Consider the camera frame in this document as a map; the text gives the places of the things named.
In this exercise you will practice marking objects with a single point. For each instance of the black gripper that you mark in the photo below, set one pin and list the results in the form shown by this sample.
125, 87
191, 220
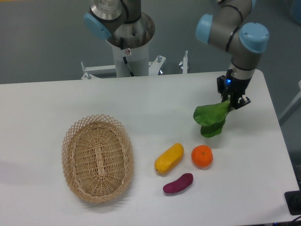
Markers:
235, 87

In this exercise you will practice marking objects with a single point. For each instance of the green leafy vegetable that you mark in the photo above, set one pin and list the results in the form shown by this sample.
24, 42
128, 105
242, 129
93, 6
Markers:
211, 118

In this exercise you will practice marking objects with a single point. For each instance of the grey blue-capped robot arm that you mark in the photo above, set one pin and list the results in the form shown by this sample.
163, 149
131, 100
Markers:
225, 30

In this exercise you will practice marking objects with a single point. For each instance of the white table leg right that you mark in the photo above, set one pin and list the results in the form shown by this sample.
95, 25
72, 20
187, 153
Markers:
290, 109

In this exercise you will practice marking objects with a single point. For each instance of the orange tangerine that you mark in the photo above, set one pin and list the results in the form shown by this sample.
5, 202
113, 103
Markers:
202, 156

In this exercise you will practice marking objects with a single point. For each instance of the yellow mango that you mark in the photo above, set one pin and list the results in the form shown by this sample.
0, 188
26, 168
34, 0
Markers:
169, 159

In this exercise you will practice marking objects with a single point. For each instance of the purple sweet potato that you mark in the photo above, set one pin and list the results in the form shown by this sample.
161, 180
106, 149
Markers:
183, 182

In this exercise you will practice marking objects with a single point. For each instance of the black device at table edge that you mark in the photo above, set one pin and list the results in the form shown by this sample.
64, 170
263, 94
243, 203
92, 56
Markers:
293, 201

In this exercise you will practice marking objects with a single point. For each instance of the woven wicker basket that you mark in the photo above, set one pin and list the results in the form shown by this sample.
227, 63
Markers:
97, 158

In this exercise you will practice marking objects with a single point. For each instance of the white metal base frame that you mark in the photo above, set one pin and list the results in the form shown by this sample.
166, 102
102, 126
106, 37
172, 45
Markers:
155, 68

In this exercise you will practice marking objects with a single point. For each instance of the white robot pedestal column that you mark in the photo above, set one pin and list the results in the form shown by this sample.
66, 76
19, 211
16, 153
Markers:
130, 47

